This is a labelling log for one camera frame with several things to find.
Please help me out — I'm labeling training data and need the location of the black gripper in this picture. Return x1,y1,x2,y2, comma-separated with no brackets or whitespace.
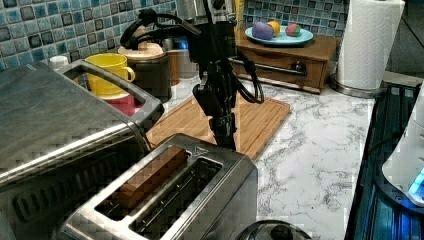
188,22,237,150

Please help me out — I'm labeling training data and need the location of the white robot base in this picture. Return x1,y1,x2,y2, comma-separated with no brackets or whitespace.
369,83,423,214

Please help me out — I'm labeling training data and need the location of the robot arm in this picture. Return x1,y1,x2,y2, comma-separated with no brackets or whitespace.
176,0,237,150

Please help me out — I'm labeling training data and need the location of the stainless two-slot toaster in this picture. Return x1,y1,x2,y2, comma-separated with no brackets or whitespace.
57,134,258,240

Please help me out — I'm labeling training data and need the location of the bread slice in toaster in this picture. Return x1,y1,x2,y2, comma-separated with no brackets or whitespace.
116,146,189,209

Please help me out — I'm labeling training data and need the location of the stainless toaster oven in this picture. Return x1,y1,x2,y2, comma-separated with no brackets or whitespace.
0,60,163,240

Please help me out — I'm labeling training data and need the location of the bamboo cutting board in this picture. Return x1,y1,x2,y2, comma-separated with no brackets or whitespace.
147,95,290,160

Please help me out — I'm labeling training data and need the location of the steel canister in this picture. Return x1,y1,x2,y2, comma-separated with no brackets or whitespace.
166,37,197,85

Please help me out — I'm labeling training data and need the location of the dark canister with wooden lid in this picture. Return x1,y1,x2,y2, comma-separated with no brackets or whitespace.
118,42,172,102

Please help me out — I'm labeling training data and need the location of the purple toy egg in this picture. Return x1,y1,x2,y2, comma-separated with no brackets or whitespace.
252,22,274,40

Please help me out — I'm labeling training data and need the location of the light blue plate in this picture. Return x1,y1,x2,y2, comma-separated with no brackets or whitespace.
244,26,314,46

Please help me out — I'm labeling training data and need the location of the pink red mug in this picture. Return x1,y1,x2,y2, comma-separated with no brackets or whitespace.
105,95,143,116

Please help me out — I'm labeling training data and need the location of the wooden drawer stand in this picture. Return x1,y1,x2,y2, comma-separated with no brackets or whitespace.
236,31,339,94

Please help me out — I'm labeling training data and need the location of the yellow toy fruit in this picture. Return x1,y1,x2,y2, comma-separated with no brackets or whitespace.
268,21,281,36

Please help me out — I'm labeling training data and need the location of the red green toy fruit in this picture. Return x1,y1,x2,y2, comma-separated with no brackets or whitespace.
285,24,301,37

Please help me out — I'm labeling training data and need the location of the yellow mug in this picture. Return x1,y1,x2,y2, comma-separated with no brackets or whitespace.
85,53,135,97

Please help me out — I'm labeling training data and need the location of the dark pot lid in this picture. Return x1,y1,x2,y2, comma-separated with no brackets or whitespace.
236,220,312,240

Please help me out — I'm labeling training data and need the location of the steel paper towel holder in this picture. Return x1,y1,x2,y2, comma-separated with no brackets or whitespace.
328,74,388,99

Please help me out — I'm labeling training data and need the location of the white paper towel roll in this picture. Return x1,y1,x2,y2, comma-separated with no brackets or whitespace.
337,0,405,90

